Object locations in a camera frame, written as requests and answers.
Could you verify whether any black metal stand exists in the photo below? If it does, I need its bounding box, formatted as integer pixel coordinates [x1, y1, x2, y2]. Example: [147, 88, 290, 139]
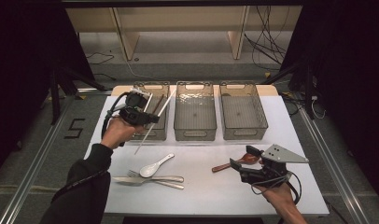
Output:
[49, 66, 108, 126]
[261, 61, 316, 121]

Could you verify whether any white paper sheet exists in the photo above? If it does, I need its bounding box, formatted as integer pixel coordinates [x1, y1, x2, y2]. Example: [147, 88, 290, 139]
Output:
[84, 94, 330, 217]

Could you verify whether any right hand-held gripper cable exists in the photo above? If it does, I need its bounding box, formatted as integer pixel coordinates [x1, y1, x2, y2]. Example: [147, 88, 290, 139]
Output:
[250, 171, 303, 206]

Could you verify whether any thin black floor cable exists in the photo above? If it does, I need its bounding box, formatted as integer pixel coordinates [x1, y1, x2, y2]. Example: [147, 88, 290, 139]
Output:
[86, 50, 116, 66]

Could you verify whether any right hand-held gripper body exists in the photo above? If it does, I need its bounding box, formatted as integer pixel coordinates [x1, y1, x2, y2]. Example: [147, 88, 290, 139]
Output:
[238, 143, 310, 189]

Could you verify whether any white ceramic spoon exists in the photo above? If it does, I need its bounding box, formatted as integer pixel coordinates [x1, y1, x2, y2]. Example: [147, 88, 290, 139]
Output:
[139, 152, 175, 179]

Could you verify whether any smoky clear plastic bin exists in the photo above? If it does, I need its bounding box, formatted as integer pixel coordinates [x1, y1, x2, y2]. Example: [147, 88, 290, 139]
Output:
[218, 80, 269, 141]
[121, 80, 171, 141]
[173, 80, 218, 142]

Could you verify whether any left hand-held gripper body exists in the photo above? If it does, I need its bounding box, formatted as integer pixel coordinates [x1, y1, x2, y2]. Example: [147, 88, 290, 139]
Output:
[119, 88, 152, 127]

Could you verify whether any aluminium floor rail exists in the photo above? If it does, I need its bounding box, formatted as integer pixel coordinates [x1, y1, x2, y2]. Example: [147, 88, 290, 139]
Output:
[0, 96, 74, 224]
[298, 105, 371, 224]

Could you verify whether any left hand-held gripper cable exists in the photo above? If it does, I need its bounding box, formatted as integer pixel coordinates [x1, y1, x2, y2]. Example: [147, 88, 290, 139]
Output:
[100, 91, 132, 140]

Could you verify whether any beige wooden desk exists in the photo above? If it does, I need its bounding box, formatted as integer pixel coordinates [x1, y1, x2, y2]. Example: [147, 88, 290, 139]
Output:
[65, 5, 303, 62]

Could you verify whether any dark curtain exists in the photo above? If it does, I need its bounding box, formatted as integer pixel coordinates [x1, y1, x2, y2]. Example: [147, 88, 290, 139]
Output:
[0, 0, 96, 183]
[279, 0, 379, 206]

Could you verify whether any brown wooden spoon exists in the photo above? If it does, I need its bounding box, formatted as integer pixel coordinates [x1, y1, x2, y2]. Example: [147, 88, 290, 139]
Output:
[211, 152, 260, 174]

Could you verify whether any metal fork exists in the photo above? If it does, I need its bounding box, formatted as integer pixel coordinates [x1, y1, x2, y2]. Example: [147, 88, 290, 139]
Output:
[127, 169, 186, 191]

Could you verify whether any white floor cable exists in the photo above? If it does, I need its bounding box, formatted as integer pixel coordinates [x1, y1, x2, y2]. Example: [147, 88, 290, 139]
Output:
[125, 59, 156, 80]

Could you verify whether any person's left hand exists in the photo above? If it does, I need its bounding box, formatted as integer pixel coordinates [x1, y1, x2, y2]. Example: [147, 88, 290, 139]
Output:
[100, 116, 146, 150]

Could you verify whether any person's right hand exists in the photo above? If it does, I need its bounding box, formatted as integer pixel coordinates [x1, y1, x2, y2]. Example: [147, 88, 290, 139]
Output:
[255, 183, 299, 213]

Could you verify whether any hand-held gripper cable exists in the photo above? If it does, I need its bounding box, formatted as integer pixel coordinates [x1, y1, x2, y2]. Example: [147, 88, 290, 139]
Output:
[100, 91, 132, 140]
[250, 171, 303, 206]

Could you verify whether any bundle of black floor cables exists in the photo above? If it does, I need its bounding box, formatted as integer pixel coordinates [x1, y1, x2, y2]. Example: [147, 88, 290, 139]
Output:
[243, 5, 292, 71]

